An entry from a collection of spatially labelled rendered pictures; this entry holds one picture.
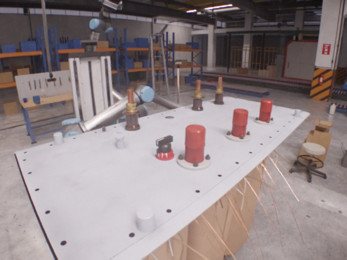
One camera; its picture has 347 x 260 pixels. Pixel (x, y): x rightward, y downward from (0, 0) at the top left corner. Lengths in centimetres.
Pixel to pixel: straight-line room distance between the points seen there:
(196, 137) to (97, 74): 133
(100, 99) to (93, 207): 140
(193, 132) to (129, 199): 29
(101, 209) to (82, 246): 12
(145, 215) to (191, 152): 31
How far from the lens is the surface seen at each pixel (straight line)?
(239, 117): 94
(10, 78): 864
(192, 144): 68
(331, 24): 1127
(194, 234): 120
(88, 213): 57
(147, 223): 47
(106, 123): 149
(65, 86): 586
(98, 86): 187
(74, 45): 903
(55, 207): 62
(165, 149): 75
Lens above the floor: 173
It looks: 21 degrees down
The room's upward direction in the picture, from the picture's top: straight up
